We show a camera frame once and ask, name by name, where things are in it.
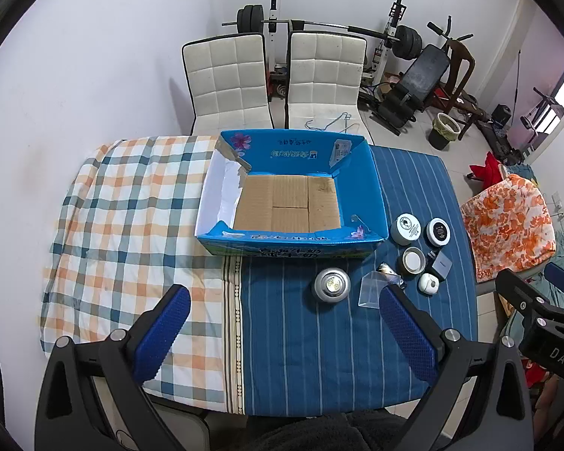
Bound right white padded chair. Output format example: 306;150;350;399
285;30;373;144

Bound plaid and blue tablecloth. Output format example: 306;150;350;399
38;134;480;416

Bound red cloth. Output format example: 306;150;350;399
467;152;504;189

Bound wire clothes hanger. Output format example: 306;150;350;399
303;112;359;133

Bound blue cardboard box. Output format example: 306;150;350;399
196;129;389;259

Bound orange floral cushion chair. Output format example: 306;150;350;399
461;174;556;283

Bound small colourful tube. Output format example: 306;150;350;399
377;263;404;289

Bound white padded chair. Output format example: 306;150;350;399
181;34;274;135
285;30;373;144

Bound left white padded chair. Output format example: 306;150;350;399
181;34;274;135

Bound white jar with logo lid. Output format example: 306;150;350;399
390;213;422;247

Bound grey square box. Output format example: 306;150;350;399
428;250;452;281

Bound small silver lid jar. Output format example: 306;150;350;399
399;247;427;276

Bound white jar with black lid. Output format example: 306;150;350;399
425;218;451;248

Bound silver round tin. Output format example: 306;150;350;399
312;268;350;303

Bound small white rounded case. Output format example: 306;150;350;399
418;273;440;296

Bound waste bin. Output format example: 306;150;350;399
428;112;461;151

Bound black weight bench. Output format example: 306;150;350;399
372;44;449;135

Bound barbell with rack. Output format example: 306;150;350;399
222;0;423;90

